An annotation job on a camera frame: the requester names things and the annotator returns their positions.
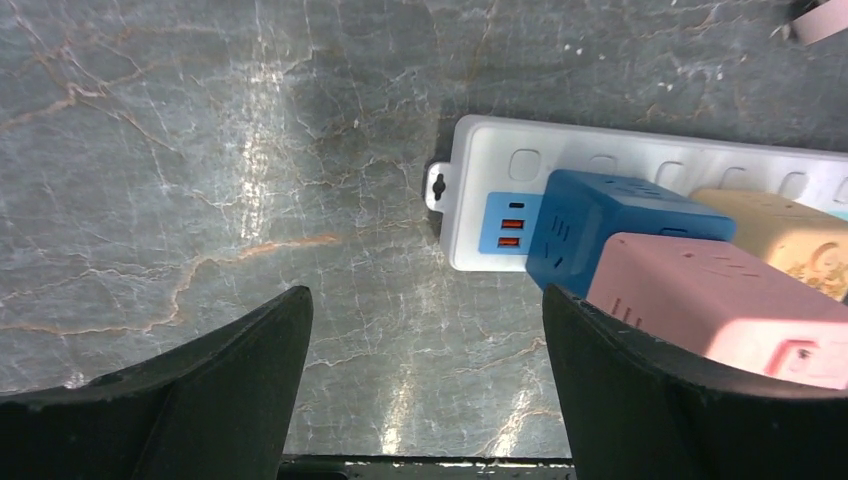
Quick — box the blue cube socket adapter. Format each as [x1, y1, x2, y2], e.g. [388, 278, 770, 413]
[526, 170, 736, 298]

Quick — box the beige cube socket adapter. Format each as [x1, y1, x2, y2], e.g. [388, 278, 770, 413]
[690, 189, 847, 302]

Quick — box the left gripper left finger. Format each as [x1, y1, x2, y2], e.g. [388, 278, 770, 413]
[1, 286, 314, 479]

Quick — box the white multicolour power strip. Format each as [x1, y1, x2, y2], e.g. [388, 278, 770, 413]
[425, 115, 847, 272]

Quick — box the pink cube socket adapter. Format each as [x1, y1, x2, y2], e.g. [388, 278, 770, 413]
[587, 233, 847, 390]

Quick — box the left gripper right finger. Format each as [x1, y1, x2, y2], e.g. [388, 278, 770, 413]
[542, 285, 847, 479]

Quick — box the pink round socket hub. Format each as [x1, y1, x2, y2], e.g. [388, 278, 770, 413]
[790, 0, 847, 46]

